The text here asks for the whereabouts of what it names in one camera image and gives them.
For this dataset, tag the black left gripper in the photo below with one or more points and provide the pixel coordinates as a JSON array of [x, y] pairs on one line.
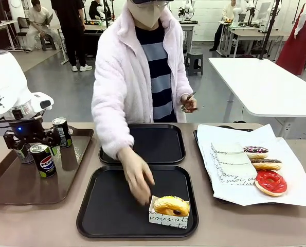
[[26, 130]]

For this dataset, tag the black soda can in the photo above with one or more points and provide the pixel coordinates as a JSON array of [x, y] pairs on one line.
[[26, 157], [64, 133]]

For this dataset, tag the black Pepsi can logo facing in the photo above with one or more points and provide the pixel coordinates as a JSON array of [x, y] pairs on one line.
[[45, 164]]

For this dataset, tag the yellow glazed donut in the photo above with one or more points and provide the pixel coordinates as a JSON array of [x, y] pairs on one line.
[[165, 220], [168, 204]]

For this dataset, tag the person's left forearm pink sleeve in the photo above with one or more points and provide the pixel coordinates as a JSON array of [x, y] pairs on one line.
[[183, 85]]

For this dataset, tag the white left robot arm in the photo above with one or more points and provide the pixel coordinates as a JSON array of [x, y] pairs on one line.
[[6, 77]]

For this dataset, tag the person's right forearm pink sleeve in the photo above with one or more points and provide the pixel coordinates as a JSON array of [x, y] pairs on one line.
[[111, 139]]

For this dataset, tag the person's right hand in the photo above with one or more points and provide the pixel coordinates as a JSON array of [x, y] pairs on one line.
[[137, 175]]

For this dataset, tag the person's left hand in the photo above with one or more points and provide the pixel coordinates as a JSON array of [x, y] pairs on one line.
[[190, 104]]

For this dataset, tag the brown plastic tray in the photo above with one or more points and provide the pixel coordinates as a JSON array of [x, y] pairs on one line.
[[65, 185]]

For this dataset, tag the black plastic tray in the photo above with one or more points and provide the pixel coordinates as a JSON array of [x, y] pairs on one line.
[[158, 144], [195, 140], [109, 205]]

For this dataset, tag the person in pink fleece jacket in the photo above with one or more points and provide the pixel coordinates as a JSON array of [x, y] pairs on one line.
[[122, 77]]

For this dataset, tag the black office chair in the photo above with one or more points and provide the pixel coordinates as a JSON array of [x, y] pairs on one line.
[[22, 28]]

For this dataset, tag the seated person in white clothes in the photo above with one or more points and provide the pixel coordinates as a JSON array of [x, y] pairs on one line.
[[39, 25]]

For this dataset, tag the standing person in black clothes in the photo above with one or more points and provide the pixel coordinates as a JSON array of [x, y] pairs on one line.
[[70, 31]]

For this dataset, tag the grey side table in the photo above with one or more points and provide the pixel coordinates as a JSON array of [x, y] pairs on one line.
[[1, 28]]

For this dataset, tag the person in dark clothes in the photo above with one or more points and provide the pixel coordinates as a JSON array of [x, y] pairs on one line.
[[96, 9]]

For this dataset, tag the beige face mask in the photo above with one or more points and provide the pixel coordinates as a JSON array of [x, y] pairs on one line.
[[145, 14]]

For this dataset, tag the grey plastic stool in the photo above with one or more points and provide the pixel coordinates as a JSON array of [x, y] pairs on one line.
[[194, 63]]

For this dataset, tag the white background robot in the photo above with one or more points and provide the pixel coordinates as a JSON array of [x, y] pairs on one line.
[[186, 9]]

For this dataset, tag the seated person in cream top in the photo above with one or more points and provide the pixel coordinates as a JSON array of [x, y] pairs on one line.
[[223, 23]]

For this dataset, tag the white folding table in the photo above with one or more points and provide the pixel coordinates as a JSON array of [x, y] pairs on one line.
[[266, 87]]

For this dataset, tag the beige work table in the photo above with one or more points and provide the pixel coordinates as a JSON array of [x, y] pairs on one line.
[[255, 36]]

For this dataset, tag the white paper sheet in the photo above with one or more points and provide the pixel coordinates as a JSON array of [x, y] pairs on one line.
[[291, 177]]

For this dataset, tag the red dress garment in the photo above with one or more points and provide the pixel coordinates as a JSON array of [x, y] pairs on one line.
[[296, 43]]

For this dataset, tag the black camera stand pole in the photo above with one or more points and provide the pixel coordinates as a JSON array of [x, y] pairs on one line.
[[269, 28]]

